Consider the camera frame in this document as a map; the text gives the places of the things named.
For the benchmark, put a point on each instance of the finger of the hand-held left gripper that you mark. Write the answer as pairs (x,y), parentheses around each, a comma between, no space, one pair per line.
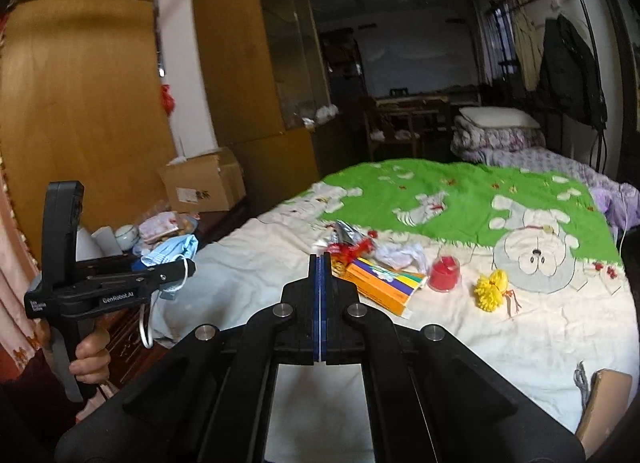
(170,274)

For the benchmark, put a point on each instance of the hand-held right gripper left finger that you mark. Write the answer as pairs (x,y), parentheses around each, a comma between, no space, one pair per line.
(311,293)

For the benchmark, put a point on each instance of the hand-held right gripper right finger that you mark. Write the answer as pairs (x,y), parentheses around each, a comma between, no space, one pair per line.
(327,293)

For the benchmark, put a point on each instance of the blue face mask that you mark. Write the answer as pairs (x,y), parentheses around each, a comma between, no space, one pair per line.
(175,248)

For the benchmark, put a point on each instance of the person's left hand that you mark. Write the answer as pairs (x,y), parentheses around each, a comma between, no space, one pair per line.
(92,358)

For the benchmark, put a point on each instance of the white thermos flask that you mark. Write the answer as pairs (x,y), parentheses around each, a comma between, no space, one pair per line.
(90,245)

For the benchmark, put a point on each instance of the pink embroidered curtain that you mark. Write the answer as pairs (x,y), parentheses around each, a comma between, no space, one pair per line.
(20,253)

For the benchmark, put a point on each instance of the pink snack packet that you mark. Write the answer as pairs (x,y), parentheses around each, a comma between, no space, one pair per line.
(157,228)

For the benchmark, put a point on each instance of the snack plate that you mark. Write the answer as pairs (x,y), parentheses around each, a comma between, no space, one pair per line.
(186,225)

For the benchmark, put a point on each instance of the small ceramic jar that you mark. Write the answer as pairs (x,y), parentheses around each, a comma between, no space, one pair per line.
(127,237)

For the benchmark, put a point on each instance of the orange multicolour carton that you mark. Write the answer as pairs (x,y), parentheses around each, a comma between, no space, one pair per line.
(385,285)

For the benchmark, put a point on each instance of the silver foil packet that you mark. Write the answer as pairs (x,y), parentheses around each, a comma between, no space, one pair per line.
(350,232)

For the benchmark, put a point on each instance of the dark wooden side cabinet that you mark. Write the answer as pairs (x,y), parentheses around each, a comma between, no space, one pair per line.
(220,223)

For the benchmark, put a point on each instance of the crumpled clear plastic bag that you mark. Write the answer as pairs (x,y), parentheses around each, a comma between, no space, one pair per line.
(400,258)

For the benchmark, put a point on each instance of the cardboard box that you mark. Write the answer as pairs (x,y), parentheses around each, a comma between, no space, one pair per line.
(200,183)

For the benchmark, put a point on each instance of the red plastic cup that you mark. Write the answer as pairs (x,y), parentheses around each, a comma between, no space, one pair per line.
(445,275)

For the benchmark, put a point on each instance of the wooden door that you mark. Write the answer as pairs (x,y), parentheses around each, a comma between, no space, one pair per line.
(85,118)

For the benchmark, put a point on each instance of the yellow pompom flower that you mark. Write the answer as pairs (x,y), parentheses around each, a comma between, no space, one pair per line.
(492,290)

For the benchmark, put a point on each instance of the red hanging ornament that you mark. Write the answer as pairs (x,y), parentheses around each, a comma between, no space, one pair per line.
(168,98)

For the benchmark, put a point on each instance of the white cloth bundle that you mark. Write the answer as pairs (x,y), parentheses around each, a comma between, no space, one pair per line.
(320,115)

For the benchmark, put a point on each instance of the wooden dining table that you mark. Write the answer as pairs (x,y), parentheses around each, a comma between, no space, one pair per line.
(415,103)

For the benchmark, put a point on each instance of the dark display cabinet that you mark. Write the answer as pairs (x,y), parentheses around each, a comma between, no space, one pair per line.
(342,68)

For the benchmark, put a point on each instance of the folded floral quilt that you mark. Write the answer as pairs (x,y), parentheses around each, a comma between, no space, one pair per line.
(495,140)

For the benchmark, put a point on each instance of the tall wooden cabinet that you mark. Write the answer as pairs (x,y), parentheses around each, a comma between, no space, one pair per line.
(230,43)

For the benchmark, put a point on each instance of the white pillow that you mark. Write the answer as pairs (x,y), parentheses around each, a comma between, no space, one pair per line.
(500,118)

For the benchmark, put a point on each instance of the purple floral bedsheet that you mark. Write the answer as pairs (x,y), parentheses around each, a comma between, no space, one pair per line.
(575,168)

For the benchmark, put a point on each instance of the brown flat box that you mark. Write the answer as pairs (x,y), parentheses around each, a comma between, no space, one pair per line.
(607,403)

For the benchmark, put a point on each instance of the barred window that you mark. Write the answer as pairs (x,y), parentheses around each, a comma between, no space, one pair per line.
(502,38)

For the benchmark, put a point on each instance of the beige hanging shirt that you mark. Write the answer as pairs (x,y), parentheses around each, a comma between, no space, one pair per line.
(527,48)

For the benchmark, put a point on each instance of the black jacket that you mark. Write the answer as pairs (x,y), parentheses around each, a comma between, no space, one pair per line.
(570,73)

